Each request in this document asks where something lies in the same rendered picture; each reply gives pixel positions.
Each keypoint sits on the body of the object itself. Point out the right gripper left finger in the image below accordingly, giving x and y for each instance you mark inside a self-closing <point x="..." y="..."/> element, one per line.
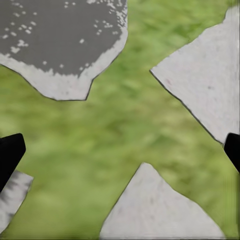
<point x="12" y="149"/>

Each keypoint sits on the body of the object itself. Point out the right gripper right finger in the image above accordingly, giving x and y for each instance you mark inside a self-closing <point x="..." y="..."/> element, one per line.
<point x="232" y="149"/>

